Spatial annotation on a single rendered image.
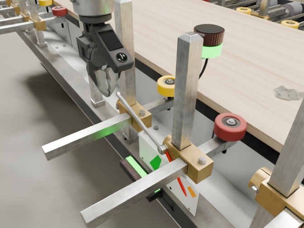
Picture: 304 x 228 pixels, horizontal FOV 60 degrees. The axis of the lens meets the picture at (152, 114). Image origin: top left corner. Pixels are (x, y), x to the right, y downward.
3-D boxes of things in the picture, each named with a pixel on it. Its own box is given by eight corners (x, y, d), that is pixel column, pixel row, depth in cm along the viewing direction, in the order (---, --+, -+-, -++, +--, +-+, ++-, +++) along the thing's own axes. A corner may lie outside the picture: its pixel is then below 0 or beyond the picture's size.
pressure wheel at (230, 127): (225, 167, 69) (233, 135, 62) (203, 149, 75) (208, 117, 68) (244, 154, 73) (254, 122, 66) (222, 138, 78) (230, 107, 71)
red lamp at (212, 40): (207, 48, 49) (209, 37, 48) (186, 38, 53) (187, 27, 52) (229, 41, 52) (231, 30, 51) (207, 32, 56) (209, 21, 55)
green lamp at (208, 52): (206, 60, 51) (207, 49, 49) (185, 50, 55) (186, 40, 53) (227, 53, 53) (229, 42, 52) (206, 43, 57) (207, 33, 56)
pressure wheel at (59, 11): (59, 24, 159) (55, 4, 152) (72, 25, 157) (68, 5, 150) (53, 29, 152) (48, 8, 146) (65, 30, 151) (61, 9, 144)
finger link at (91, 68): (105, 79, 67) (101, 47, 62) (108, 82, 66) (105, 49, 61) (88, 85, 65) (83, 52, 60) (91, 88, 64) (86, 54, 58)
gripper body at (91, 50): (106, 52, 70) (100, 4, 62) (122, 64, 64) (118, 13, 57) (78, 59, 66) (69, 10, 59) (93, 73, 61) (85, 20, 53)
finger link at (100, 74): (100, 88, 72) (95, 58, 67) (110, 98, 69) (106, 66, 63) (89, 92, 71) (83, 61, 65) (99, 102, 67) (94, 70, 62)
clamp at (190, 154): (196, 185, 62) (198, 170, 59) (161, 151, 71) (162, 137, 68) (213, 174, 65) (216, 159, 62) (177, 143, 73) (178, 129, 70)
